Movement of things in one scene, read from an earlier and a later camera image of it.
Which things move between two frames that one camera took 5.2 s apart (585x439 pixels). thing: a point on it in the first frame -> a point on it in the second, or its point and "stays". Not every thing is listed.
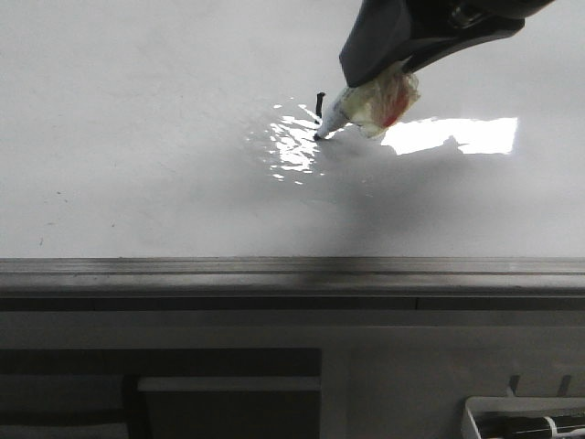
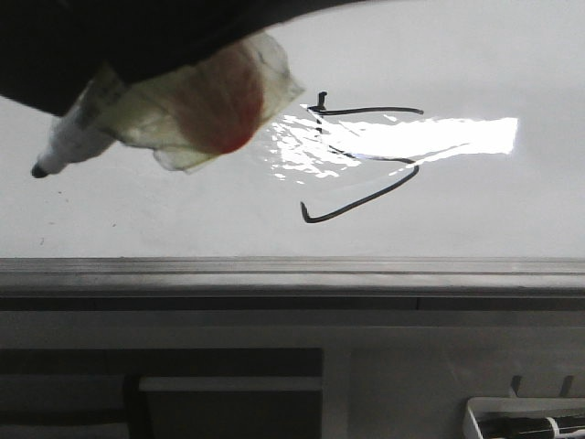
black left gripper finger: (378, 40) -> (47, 48)
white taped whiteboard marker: (372, 108) -> (186, 112)
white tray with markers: (524, 418) stays
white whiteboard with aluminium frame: (160, 155) stays
